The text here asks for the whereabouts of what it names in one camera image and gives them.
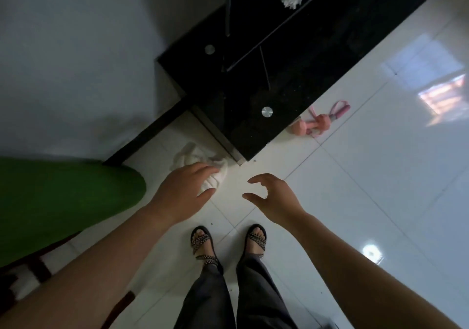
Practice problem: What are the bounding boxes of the person's left hand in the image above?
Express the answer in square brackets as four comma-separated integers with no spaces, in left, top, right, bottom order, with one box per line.
[151,162,221,227]

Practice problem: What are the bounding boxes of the white cloth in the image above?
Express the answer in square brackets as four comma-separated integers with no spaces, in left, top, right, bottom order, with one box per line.
[170,142,229,196]

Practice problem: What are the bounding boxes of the person's right hand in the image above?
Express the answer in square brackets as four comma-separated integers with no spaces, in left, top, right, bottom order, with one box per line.
[242,173,308,231]

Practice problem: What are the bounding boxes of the green cushion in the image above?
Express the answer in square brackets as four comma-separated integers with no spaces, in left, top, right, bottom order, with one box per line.
[0,156,147,268]

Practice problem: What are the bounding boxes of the black beaded sandal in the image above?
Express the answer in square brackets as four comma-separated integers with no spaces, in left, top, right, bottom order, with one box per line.
[190,226,223,268]
[243,223,267,259]

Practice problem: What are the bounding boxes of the black glass tv stand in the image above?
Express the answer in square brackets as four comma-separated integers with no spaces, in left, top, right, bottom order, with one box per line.
[157,0,452,167]

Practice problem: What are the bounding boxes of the black beaded left sandal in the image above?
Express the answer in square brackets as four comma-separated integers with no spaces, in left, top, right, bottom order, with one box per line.
[190,226,223,268]

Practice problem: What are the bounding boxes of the black beaded right sandal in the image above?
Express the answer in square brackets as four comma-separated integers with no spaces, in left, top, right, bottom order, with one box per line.
[243,223,267,259]

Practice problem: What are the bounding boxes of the person's right forearm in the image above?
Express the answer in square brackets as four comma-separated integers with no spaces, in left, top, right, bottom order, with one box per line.
[291,209,463,329]

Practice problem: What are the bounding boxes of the person's left forearm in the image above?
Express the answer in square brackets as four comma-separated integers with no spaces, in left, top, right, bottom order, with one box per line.
[0,201,177,329]

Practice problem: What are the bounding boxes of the dark grey trousers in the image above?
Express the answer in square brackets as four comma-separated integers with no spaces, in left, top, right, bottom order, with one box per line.
[174,255,299,329]

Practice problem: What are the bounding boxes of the pink skipping rope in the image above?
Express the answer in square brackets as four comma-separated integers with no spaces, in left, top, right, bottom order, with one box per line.
[285,100,350,137]

